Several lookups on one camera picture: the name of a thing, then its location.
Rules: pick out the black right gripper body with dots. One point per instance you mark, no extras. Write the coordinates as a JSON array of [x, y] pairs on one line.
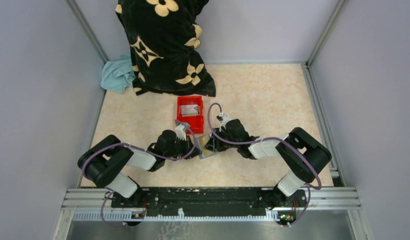
[[221, 146]]

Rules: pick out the grey card holder wallet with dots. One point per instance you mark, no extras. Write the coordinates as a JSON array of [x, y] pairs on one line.
[[205, 143]]

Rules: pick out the red plastic bin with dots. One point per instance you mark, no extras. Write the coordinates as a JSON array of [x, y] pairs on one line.
[[196, 122]]

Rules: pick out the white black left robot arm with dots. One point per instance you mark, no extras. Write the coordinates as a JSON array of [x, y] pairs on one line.
[[103, 163]]

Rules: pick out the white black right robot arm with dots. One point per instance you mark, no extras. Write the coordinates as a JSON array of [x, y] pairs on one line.
[[303, 154]]

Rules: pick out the silver credit card in bin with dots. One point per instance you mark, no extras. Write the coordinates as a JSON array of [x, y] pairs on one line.
[[190, 110]]

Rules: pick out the light blue cloth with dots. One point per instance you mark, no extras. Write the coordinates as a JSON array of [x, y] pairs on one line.
[[117, 75]]

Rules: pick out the black floral blanket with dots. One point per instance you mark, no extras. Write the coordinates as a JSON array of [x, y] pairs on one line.
[[164, 37]]

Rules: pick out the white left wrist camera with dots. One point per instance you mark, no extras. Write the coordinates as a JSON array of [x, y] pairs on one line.
[[181, 129]]

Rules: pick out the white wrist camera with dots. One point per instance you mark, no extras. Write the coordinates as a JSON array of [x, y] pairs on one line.
[[181, 129], [223, 120]]

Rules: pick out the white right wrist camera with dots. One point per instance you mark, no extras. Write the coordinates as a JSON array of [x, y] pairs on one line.
[[223, 120]]

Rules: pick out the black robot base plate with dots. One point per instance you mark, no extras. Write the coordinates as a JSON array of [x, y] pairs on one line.
[[209, 201]]

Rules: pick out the grey slotted cable duct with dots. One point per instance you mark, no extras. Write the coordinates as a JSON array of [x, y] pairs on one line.
[[128, 216]]

